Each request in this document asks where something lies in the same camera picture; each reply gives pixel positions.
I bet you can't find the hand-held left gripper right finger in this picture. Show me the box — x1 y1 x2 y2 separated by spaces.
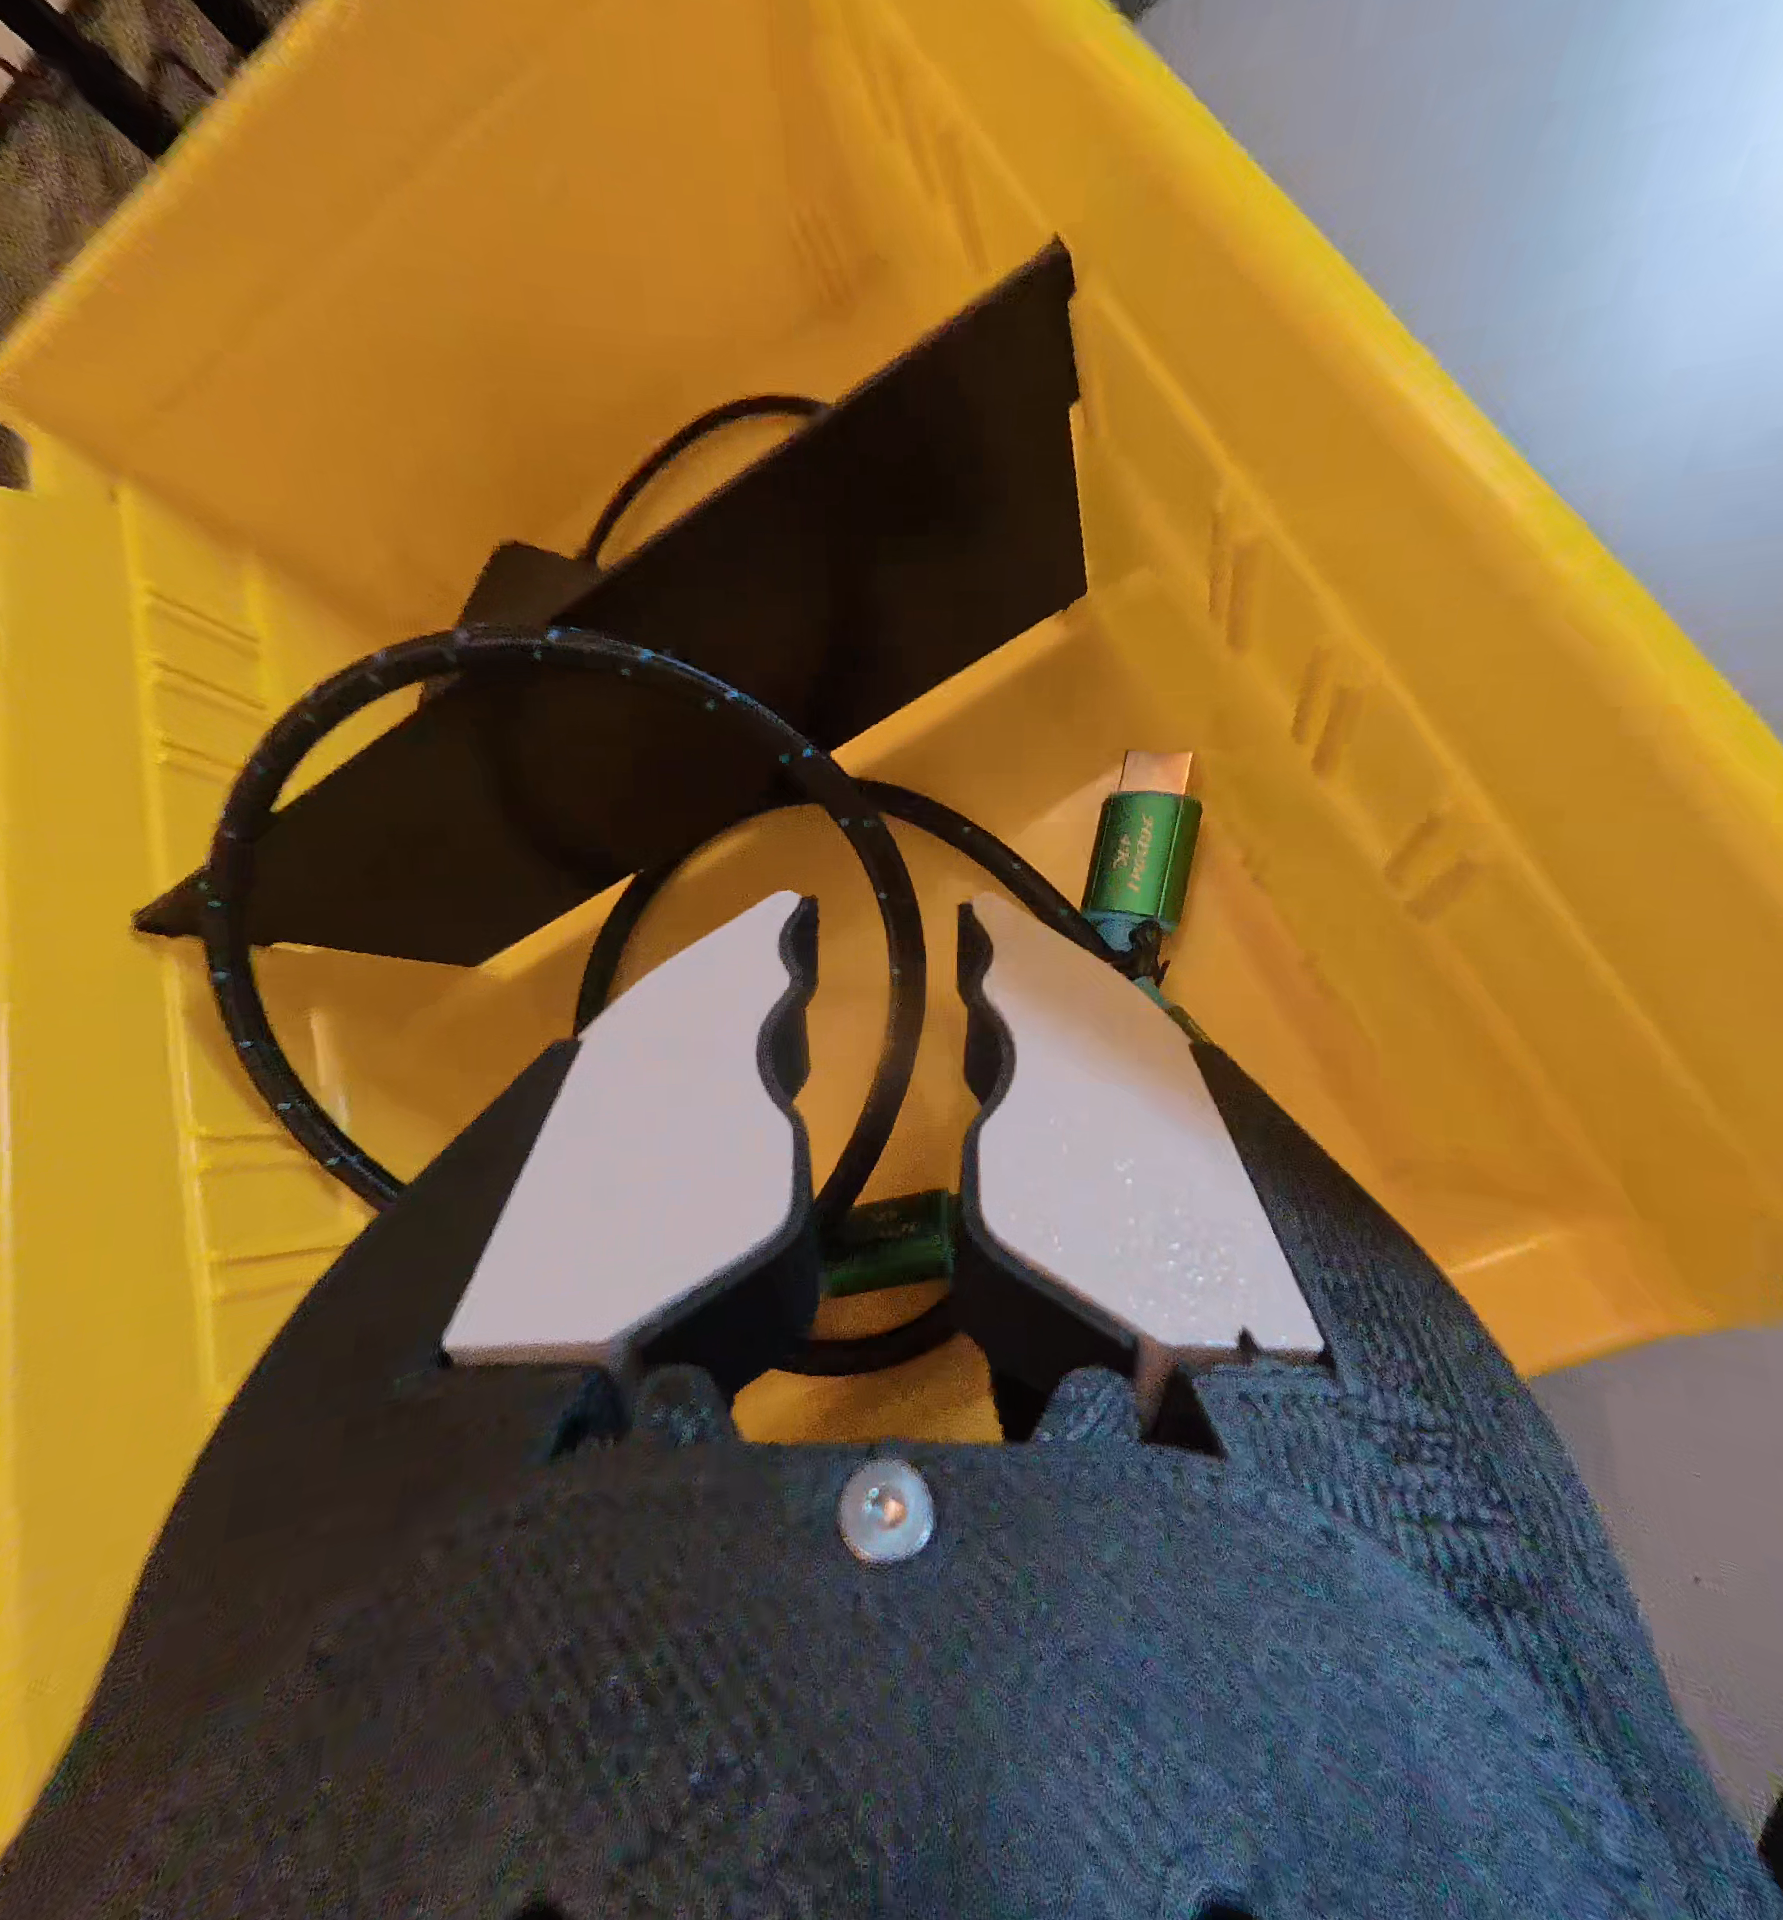
955 891 1331 1434

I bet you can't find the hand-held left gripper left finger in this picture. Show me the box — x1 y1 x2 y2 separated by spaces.
442 887 825 1397

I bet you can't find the green-plug braided HDMI cable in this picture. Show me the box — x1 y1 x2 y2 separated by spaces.
206 624 1207 1379

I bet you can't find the black HDMI splitter with cable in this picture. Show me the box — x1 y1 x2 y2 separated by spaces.
580 391 835 567

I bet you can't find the yellow plastic bin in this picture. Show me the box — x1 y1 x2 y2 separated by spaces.
0 0 1783 1878

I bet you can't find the black bin divider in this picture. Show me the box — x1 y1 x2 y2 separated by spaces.
130 236 1091 971

